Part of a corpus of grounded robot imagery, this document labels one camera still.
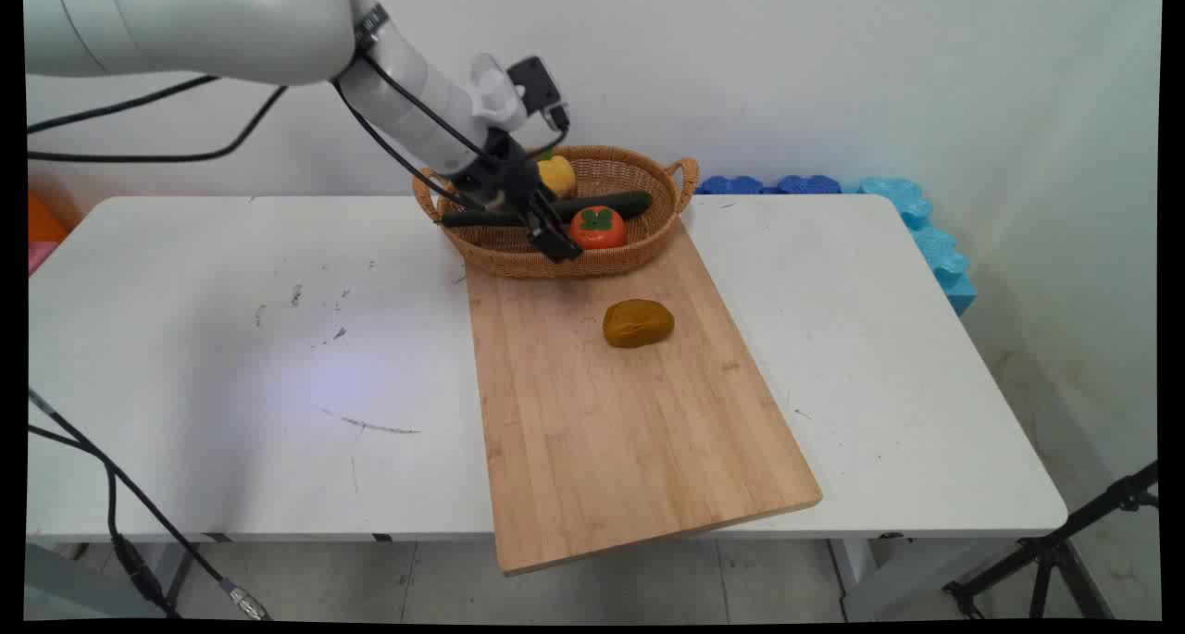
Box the white table leg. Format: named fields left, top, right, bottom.
left=827, top=536, right=936, bottom=622

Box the black wrist camera white mount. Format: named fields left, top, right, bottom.
left=469, top=53, right=571, bottom=133

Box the orange box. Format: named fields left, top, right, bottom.
left=28, top=193, right=71, bottom=245

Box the light blue foam mat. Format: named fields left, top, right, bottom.
left=856, top=178, right=979, bottom=317

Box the woven wicker basket with handles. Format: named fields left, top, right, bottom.
left=412, top=145, right=700, bottom=280

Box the dark green toy cucumber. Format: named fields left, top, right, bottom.
left=441, top=191, right=654, bottom=229

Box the yellow toy bell pepper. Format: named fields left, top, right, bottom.
left=537, top=149, right=578, bottom=199

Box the bamboo wooden cutting board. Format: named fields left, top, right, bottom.
left=465, top=216, right=824, bottom=577

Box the black cable silver connector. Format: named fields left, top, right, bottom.
left=28, top=23, right=571, bottom=622

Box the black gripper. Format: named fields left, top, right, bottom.
left=457, top=131, right=583, bottom=264

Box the brown toy potato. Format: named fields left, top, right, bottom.
left=603, top=299, right=676, bottom=349

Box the orange-red toy persimmon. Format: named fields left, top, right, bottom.
left=568, top=205, right=629, bottom=251

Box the black tripod stand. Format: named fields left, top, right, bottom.
left=943, top=462, right=1160, bottom=621

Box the grey base frame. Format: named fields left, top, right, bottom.
left=26, top=541, right=172, bottom=621

